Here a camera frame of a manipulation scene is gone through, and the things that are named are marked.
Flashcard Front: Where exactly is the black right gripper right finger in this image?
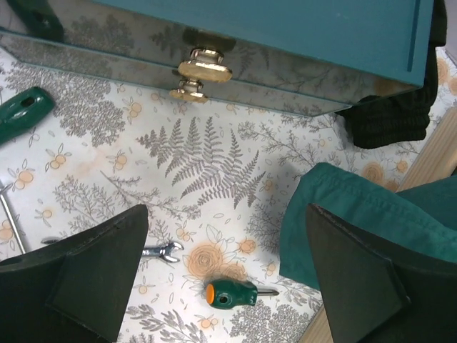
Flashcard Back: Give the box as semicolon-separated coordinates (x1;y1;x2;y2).
306;204;456;342

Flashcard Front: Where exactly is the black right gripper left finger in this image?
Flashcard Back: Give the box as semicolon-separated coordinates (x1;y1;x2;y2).
1;204;149;342

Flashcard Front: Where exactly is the small silver wrench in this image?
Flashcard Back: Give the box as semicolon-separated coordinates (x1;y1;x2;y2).
141;242;184;264

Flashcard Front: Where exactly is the silver hex key tool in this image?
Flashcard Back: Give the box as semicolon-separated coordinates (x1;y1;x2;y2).
1;184;26;254

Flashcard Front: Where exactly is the stubby green screwdriver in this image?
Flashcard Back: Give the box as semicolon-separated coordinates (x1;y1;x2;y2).
205;278;279;309

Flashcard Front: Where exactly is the large green handle screwdriver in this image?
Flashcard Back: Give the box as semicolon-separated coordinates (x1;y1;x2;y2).
1;86;56;145

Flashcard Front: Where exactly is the green cloth garment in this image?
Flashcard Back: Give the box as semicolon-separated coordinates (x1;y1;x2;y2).
279;163;456;289

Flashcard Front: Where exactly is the black knit cloth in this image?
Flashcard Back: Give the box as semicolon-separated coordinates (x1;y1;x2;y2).
337;0;448;149

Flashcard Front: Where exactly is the floral table mat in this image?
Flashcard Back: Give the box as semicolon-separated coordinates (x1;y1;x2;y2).
0;46;457;343

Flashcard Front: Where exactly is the teal drawer cabinet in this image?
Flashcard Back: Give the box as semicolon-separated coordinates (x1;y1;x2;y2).
0;0;434;90

